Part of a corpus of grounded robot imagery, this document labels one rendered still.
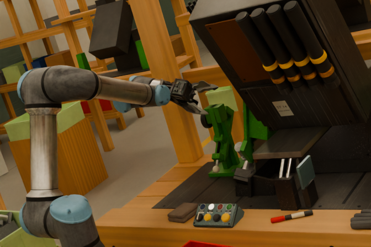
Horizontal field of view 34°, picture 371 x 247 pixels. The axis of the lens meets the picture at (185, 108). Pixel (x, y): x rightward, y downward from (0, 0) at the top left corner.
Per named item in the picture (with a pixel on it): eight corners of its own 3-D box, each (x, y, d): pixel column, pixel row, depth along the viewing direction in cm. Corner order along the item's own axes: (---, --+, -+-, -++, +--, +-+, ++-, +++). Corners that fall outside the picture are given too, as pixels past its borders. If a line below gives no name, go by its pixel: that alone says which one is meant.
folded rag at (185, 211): (186, 208, 216) (184, 200, 215) (202, 210, 210) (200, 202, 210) (168, 221, 209) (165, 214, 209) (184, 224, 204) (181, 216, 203)
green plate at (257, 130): (265, 155, 201) (265, 97, 193) (243, 150, 205) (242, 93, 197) (280, 142, 209) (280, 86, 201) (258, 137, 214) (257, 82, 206)
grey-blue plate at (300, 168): (311, 208, 188) (300, 167, 184) (305, 208, 189) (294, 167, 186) (321, 194, 195) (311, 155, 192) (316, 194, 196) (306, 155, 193)
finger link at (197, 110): (197, 114, 211) (181, 101, 217) (204, 121, 216) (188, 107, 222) (203, 107, 212) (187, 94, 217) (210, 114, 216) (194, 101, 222)
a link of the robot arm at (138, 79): (126, 98, 233) (138, 88, 239) (149, 103, 227) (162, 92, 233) (122, 80, 229) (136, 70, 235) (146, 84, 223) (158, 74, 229)
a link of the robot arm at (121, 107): (130, 94, 214) (147, 80, 222) (107, 96, 221) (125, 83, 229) (137, 113, 217) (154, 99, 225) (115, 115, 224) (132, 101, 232)
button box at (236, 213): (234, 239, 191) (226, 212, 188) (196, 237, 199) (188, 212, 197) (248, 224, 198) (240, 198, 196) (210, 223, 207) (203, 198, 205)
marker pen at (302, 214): (313, 213, 184) (312, 208, 184) (313, 215, 183) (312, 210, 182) (271, 221, 187) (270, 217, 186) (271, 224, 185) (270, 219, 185)
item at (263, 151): (302, 160, 173) (300, 151, 172) (254, 163, 182) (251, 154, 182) (346, 113, 203) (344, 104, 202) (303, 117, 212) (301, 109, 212)
